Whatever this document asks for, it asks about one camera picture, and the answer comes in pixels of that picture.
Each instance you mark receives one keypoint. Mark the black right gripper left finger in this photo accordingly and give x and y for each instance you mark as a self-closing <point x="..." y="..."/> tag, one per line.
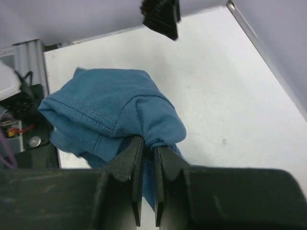
<point x="109" y="198"/>

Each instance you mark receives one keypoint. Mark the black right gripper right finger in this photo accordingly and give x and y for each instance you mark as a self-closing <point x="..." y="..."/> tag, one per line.
<point x="191" y="197"/>

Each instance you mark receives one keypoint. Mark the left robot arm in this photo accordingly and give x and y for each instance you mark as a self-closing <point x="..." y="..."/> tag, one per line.
<point x="162" y="16"/>

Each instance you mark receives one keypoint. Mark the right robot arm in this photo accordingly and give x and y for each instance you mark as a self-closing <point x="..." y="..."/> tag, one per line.
<point x="39" y="152"/>

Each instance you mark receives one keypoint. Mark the dark teal t shirt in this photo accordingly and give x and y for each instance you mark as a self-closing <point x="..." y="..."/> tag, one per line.
<point x="97" y="113"/>

